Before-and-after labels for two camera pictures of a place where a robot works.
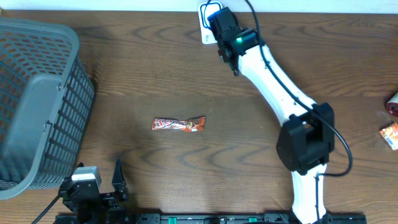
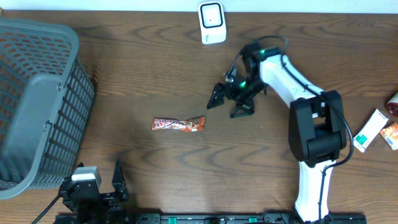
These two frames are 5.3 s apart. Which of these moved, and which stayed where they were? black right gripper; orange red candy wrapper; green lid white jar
Moved: black right gripper
Stayed: orange red candy wrapper; green lid white jar
